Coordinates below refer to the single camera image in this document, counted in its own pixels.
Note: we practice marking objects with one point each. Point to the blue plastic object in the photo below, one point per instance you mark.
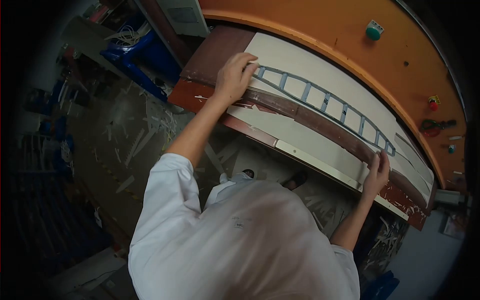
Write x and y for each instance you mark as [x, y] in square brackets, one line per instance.
[380, 287]

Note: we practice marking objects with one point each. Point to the person's left hand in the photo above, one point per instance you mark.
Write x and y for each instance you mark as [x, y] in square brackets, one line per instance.
[231, 79]

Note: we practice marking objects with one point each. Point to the person's body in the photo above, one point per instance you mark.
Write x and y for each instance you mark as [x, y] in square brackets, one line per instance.
[243, 243]

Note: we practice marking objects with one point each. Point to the person's right fingers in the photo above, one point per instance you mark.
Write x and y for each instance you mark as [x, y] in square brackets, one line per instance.
[384, 163]

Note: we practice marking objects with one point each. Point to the small teal button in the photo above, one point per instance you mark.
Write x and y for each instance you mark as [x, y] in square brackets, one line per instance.
[451, 149]

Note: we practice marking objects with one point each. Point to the person's left fingers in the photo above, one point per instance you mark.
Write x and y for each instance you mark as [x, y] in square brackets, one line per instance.
[245, 57]

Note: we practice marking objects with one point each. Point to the blue plastic stool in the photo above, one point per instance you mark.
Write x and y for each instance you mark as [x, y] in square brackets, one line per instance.
[150, 52]

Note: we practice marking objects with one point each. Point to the red emergency stop button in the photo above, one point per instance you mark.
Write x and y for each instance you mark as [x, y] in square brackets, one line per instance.
[434, 105]

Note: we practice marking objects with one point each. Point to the person's right thumb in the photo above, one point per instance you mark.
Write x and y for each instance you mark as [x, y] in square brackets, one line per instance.
[374, 163]

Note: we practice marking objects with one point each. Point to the dark red work table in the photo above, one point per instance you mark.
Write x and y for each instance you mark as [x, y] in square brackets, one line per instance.
[217, 52]

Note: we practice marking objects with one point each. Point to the blue ladder-shaped frame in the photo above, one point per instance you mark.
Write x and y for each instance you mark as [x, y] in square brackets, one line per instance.
[325, 100]

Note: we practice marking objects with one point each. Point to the large white cardboard sheet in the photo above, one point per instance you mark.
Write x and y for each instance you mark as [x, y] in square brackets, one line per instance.
[300, 60]

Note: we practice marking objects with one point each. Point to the pile of white cardboard scraps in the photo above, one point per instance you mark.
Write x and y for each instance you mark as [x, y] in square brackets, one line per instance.
[150, 127]
[386, 236]

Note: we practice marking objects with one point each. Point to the bundle of white strips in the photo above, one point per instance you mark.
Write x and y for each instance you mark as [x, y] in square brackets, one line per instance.
[127, 34]

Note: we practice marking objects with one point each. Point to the person's right hand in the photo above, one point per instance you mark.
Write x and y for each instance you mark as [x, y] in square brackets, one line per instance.
[375, 177]

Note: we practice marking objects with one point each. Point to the person's left thumb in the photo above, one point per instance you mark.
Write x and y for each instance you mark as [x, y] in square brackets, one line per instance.
[249, 75]

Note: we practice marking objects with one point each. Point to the green and red scissors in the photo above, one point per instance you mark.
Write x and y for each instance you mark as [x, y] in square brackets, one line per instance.
[431, 125]

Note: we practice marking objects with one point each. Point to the orange machine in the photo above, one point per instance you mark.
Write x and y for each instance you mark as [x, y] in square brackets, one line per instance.
[337, 26]

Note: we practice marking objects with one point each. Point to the grey panel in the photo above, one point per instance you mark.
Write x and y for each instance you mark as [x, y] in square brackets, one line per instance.
[183, 17]

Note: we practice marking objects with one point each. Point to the green push button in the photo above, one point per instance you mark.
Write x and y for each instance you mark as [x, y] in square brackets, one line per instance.
[373, 33]

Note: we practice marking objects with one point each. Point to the white cardboard strip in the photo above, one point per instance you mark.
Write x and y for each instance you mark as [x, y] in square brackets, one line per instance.
[300, 131]

